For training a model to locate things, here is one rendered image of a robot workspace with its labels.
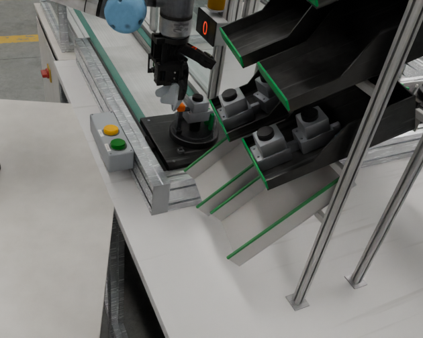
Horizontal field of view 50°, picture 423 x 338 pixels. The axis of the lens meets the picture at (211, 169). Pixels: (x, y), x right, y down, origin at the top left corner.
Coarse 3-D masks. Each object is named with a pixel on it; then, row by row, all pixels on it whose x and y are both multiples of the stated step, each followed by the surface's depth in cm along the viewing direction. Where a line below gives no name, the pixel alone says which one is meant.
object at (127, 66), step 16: (96, 48) 169; (112, 48) 178; (128, 48) 180; (144, 48) 183; (112, 64) 161; (128, 64) 169; (144, 64) 171; (112, 80) 155; (128, 80) 160; (144, 80) 161; (192, 80) 156; (128, 96) 145; (144, 96) 153; (144, 112) 145; (160, 112) 146; (160, 160) 122
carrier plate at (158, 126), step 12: (144, 120) 131; (156, 120) 132; (168, 120) 133; (156, 132) 127; (168, 132) 128; (156, 144) 123; (168, 144) 124; (168, 156) 119; (180, 156) 120; (192, 156) 121; (168, 168) 117
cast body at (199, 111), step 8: (192, 96) 123; (200, 96) 121; (192, 104) 121; (200, 104) 120; (208, 104) 122; (184, 112) 123; (192, 112) 122; (200, 112) 122; (208, 112) 123; (192, 120) 123; (200, 120) 124; (208, 120) 125
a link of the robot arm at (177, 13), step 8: (160, 0) 98; (168, 0) 98; (176, 0) 98; (184, 0) 99; (192, 0) 100; (160, 8) 102; (168, 8) 100; (176, 8) 99; (184, 8) 100; (192, 8) 102; (168, 16) 101; (176, 16) 101; (184, 16) 101
